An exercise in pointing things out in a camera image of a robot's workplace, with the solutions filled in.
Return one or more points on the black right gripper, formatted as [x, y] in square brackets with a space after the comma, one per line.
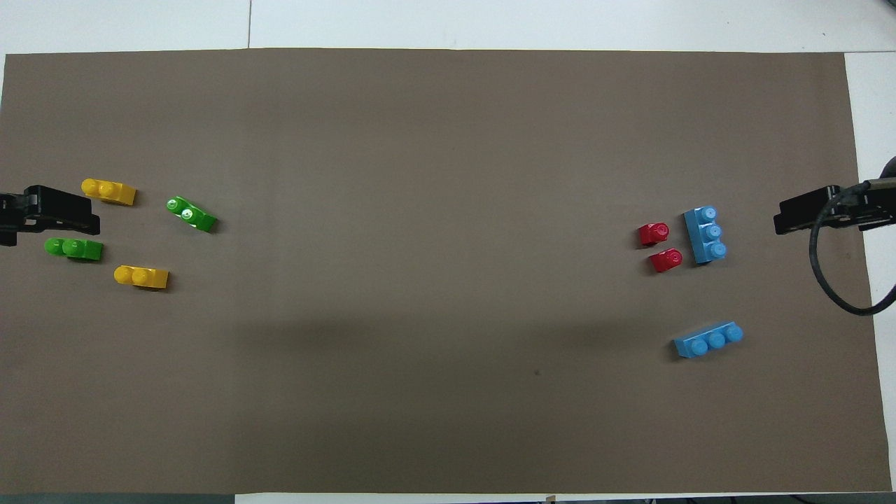
[868, 210]

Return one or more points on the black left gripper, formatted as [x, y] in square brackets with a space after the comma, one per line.
[10, 217]

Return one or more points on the blue three-stud toy block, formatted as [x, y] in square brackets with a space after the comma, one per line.
[707, 341]
[705, 236]

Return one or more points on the green two-stud toy block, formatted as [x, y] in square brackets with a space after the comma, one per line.
[192, 215]
[73, 248]

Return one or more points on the yellow two-stud toy block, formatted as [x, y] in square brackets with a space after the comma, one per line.
[108, 191]
[143, 277]

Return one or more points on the red single-stud toy block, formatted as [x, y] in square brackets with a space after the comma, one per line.
[653, 234]
[665, 260]

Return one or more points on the brown table mat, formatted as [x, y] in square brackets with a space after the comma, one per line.
[448, 280]

